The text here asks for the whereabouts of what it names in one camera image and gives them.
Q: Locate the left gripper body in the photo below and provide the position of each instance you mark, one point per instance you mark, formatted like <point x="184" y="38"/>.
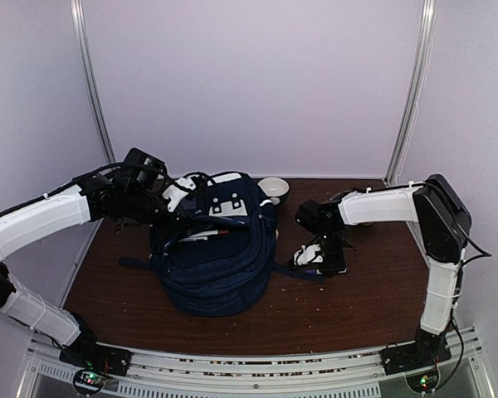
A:
<point x="164" y="228"/>

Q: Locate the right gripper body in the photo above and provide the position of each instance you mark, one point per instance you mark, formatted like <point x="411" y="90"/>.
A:
<point x="334" y="243"/>

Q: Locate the white marker red cap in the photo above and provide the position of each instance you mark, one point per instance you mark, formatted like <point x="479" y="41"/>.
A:
<point x="205" y="235"/>

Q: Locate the navy blue student backpack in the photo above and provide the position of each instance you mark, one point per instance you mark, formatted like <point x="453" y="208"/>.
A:
<point x="225" y="276"/>

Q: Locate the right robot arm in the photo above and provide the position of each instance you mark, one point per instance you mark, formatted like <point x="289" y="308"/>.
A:
<point x="378" y="301"/>

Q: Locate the black and white bowl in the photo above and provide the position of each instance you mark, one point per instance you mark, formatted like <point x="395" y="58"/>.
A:
<point x="277" y="189"/>

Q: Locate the front aluminium rail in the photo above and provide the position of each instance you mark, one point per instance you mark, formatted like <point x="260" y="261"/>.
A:
<point x="351" y="373"/>

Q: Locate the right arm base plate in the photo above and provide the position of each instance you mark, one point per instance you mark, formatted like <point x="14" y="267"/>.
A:
<point x="410" y="357"/>

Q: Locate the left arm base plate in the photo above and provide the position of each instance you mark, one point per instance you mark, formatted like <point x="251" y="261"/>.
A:
<point x="107" y="360"/>

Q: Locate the right aluminium frame post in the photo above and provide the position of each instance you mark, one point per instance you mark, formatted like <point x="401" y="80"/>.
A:
<point x="417" y="80"/>

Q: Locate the aluminium frame post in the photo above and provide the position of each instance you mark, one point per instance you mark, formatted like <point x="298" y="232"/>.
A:
<point x="93" y="95"/>
<point x="417" y="80"/>

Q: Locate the left aluminium frame post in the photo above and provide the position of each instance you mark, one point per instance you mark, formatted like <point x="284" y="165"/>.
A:
<point x="93" y="95"/>

